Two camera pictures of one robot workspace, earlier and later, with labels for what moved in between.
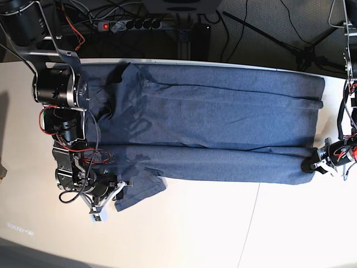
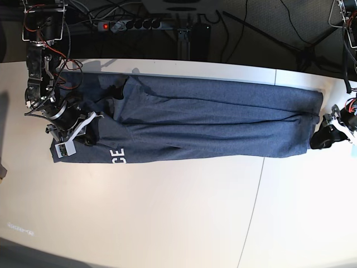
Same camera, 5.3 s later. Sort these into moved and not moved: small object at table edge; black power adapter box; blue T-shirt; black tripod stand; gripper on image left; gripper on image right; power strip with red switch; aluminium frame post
Moved: gripper on image right; gripper on image left; blue T-shirt
Not moved: small object at table edge; black power adapter box; aluminium frame post; black tripod stand; power strip with red switch
